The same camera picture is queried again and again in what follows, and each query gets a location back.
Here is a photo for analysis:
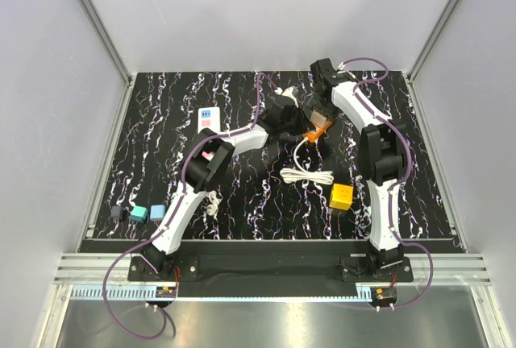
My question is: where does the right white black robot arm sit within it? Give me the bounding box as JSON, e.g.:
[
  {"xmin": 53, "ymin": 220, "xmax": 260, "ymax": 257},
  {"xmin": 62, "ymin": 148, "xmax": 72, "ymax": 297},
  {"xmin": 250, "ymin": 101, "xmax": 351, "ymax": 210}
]
[{"xmin": 307, "ymin": 58, "xmax": 411, "ymax": 281}]

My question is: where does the white multi-socket power strip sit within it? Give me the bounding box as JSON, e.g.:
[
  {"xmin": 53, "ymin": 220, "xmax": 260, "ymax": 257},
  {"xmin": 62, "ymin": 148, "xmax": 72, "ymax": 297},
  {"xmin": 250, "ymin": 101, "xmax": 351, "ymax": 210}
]
[{"xmin": 198, "ymin": 106, "xmax": 221, "ymax": 134}]

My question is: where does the white bundled cable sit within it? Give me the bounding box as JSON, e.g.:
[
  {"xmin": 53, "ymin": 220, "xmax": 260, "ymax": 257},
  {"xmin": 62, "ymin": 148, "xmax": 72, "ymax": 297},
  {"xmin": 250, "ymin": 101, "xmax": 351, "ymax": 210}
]
[{"xmin": 280, "ymin": 138, "xmax": 335, "ymax": 186}]

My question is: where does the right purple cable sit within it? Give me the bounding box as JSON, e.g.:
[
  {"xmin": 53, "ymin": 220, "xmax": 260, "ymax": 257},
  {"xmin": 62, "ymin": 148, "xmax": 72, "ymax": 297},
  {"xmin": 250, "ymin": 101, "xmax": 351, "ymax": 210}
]
[{"xmin": 340, "ymin": 56, "xmax": 435, "ymax": 311}]

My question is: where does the white coiled strip cord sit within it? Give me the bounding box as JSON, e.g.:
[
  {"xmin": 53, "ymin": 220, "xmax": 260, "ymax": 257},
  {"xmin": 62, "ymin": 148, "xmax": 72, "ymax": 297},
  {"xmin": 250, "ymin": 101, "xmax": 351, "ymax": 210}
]
[{"xmin": 203, "ymin": 191, "xmax": 223, "ymax": 217}]

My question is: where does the teal usb charger plug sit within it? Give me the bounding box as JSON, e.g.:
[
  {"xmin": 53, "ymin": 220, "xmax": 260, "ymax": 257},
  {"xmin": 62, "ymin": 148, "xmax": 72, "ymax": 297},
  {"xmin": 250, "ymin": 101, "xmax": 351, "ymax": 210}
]
[{"xmin": 128, "ymin": 205, "xmax": 148, "ymax": 224}]

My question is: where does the orange white socket cube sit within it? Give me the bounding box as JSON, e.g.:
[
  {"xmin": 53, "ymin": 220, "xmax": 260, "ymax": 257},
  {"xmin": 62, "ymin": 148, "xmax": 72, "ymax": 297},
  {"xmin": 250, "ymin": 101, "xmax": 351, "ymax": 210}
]
[{"xmin": 303, "ymin": 121, "xmax": 333, "ymax": 143}]

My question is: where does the light blue charger plug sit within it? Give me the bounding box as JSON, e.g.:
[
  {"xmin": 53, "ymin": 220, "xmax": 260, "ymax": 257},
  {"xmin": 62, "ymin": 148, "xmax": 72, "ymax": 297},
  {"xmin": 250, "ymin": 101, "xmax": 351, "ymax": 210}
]
[{"xmin": 149, "ymin": 205, "xmax": 166, "ymax": 222}]

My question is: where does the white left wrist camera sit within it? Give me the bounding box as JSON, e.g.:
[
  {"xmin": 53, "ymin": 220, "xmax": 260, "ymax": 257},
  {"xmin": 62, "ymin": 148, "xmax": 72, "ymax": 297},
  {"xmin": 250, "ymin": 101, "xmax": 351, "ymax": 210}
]
[{"xmin": 275, "ymin": 86, "xmax": 298, "ymax": 105}]

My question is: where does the dark grey charger plug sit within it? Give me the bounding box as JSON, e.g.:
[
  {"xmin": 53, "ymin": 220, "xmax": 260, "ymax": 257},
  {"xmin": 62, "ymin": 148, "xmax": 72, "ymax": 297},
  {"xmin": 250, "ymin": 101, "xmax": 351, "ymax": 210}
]
[{"xmin": 110, "ymin": 205, "xmax": 125, "ymax": 222}]

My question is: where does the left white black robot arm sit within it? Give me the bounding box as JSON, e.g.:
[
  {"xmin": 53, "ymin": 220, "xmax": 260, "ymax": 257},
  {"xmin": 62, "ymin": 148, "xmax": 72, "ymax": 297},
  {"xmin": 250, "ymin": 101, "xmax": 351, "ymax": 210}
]
[{"xmin": 139, "ymin": 96, "xmax": 310, "ymax": 280}]

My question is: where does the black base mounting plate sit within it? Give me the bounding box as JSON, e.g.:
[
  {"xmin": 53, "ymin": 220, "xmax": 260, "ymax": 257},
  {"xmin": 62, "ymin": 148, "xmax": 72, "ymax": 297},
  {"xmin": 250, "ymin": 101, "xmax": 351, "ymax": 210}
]
[{"xmin": 78, "ymin": 238, "xmax": 414, "ymax": 299}]

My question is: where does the pink white plug cube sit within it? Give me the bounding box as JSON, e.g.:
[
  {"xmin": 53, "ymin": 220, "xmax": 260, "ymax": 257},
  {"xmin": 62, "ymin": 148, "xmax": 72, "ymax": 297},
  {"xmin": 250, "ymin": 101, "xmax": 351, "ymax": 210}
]
[{"xmin": 310, "ymin": 110, "xmax": 329, "ymax": 127}]

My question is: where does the orange block under arm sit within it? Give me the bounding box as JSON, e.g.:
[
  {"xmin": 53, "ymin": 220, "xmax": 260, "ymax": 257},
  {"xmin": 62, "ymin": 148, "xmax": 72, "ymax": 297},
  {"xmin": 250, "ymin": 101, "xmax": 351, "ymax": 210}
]
[{"xmin": 328, "ymin": 183, "xmax": 354, "ymax": 211}]

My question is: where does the aluminium frame rail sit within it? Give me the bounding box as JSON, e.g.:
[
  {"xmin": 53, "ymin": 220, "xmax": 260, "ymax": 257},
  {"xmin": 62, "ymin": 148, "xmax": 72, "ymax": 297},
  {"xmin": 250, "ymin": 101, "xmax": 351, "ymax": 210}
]
[{"xmin": 77, "ymin": 0, "xmax": 132, "ymax": 86}]

